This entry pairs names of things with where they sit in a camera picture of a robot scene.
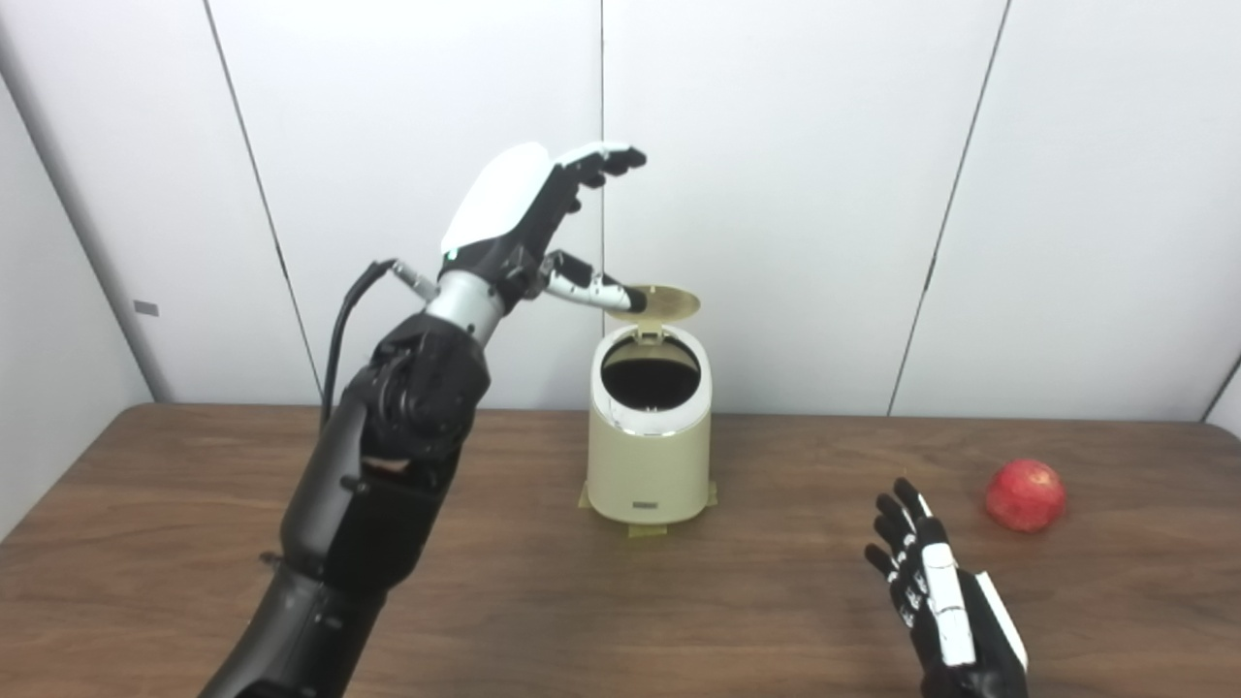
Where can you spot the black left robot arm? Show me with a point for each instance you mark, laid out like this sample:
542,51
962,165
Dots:
378,514

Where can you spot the cream round bin lid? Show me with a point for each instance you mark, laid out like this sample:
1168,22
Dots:
671,302

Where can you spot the red apple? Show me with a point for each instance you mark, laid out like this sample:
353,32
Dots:
1025,494

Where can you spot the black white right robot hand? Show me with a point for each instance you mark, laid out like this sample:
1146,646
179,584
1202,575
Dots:
955,620

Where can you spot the cream-colored bin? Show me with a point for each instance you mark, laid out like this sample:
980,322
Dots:
650,465

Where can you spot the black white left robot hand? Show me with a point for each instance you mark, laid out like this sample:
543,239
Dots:
504,208

